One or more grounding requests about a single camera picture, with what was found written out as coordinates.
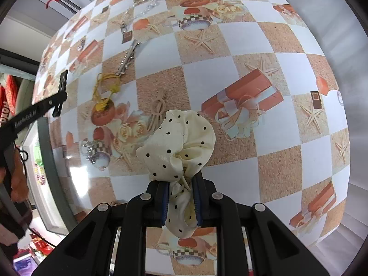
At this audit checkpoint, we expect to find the cream polka dot scrunchie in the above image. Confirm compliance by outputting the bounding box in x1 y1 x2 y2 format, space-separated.
136 110 216 238

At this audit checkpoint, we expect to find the pink yellow beaded bracelet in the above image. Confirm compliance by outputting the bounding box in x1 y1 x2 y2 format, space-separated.
34 167 47 185

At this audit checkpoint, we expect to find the green plastic bracelet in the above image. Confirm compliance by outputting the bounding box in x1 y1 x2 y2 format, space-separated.
34 141 43 168

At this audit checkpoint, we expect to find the red box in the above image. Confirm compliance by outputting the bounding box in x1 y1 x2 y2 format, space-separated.
29 236 56 257

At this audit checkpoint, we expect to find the checkered printed tablecloth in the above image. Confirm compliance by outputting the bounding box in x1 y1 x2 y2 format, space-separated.
32 0 354 276

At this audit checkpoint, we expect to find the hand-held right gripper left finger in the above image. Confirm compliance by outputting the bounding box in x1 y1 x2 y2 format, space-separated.
33 180 171 276

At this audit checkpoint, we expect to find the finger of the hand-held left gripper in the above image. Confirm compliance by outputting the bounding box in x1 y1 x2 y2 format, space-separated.
34 69 69 118

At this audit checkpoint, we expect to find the person's left hand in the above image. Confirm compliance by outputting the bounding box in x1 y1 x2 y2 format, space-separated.
11 149 30 205

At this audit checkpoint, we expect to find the white tray with grey rim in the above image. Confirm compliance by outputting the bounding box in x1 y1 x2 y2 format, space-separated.
17 115 79 235

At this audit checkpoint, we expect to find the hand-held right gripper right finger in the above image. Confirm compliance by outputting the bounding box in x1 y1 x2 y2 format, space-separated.
192 176 340 276

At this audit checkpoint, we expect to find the yellow cord bracelet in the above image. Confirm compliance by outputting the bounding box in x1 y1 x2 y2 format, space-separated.
92 73 121 113

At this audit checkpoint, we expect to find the red printed bag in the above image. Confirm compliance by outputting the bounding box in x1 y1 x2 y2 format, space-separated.
0 74 18 130

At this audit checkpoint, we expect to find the thin black cable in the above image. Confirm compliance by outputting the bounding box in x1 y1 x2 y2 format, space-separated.
14 145 56 248

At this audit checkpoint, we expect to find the silver rhinestone hair clip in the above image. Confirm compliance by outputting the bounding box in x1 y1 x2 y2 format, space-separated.
115 40 142 78

